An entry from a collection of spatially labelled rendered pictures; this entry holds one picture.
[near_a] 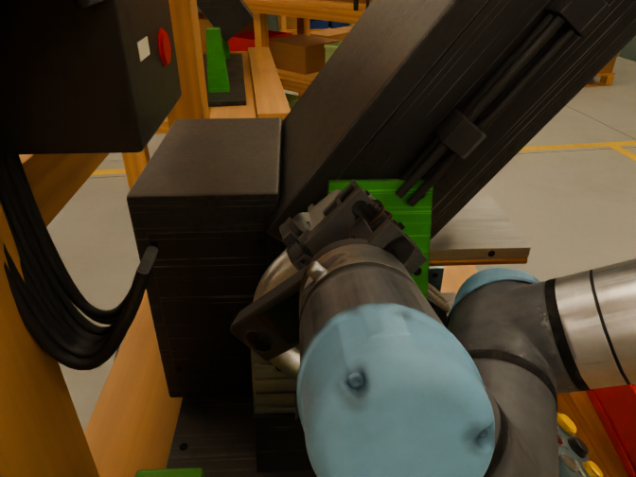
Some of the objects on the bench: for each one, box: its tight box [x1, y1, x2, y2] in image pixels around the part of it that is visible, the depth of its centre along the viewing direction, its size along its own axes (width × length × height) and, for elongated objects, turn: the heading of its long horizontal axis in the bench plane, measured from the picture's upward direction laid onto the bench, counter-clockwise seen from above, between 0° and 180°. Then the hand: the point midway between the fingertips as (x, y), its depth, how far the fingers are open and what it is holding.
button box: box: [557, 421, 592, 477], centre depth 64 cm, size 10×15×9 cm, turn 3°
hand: (318, 238), depth 53 cm, fingers closed on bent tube, 3 cm apart
